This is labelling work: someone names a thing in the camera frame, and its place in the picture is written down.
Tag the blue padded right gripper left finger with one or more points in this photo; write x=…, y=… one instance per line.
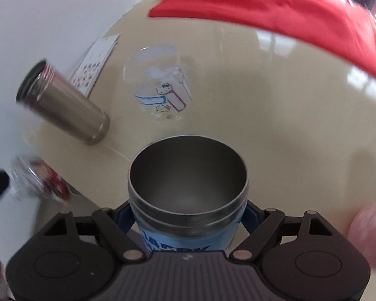
x=113, y=226

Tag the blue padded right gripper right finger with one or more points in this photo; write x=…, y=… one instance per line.
x=263, y=227

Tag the blue insulated cup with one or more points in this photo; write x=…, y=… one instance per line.
x=188, y=194

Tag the pink insulated cup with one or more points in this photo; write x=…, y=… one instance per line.
x=362, y=233

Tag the tall stainless steel thermos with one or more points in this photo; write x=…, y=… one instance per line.
x=50, y=95

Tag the sticker sheet paper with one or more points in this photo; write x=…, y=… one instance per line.
x=88, y=71

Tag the red cloth flag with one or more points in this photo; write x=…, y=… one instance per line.
x=344, y=29

